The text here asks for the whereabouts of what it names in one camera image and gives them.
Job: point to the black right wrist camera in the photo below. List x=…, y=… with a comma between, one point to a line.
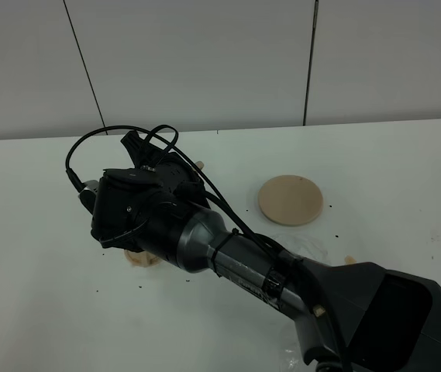
x=88, y=194

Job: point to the near beige teacup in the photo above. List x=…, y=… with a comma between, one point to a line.
x=142, y=259

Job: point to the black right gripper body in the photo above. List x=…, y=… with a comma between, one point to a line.
x=172, y=169

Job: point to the round beige teapot saucer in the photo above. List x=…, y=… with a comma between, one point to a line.
x=290, y=200

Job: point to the beige ceramic teapot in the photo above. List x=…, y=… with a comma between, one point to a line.
x=200, y=165

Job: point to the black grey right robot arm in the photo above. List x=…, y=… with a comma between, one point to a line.
x=358, y=317

